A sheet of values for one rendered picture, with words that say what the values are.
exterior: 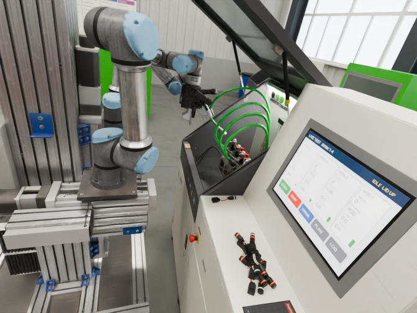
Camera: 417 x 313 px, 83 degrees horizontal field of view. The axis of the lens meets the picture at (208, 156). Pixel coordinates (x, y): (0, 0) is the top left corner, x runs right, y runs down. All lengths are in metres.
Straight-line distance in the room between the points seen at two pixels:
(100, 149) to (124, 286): 1.01
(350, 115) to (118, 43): 0.72
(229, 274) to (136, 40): 0.76
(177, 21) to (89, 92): 6.70
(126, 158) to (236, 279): 0.56
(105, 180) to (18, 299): 1.01
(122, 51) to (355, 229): 0.79
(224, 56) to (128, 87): 7.48
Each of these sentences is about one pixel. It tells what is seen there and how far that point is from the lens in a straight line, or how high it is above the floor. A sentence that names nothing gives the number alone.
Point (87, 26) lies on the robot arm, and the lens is 0.82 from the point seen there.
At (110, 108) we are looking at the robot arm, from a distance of 1.43.
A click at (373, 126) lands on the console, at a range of 0.81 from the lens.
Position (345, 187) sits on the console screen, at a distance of 0.80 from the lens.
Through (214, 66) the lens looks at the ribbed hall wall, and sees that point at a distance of 8.12.
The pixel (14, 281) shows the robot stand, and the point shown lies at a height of 0.21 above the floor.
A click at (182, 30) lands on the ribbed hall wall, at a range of 7.81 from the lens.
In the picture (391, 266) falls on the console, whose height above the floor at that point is 1.27.
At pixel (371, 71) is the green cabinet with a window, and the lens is 4.08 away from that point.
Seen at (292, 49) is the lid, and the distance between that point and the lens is 1.00.
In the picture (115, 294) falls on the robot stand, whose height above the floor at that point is 0.21.
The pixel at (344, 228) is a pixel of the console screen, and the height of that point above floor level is 1.25.
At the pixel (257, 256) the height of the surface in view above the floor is 1.00.
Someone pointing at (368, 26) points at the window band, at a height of 2.28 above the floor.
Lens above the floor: 1.66
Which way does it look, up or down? 27 degrees down
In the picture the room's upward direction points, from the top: 10 degrees clockwise
